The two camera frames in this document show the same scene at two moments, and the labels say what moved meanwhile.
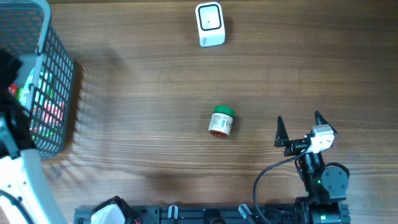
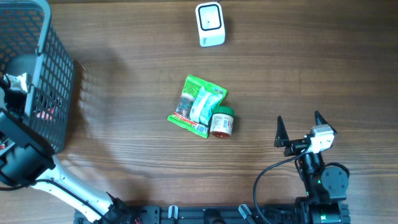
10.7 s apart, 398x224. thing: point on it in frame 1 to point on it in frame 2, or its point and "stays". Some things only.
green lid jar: (221, 121) stays
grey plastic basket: (26, 27) stays
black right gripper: (294, 146) stays
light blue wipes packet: (38, 89) to (204, 104)
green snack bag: (46, 119) to (196, 105)
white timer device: (211, 23) stays
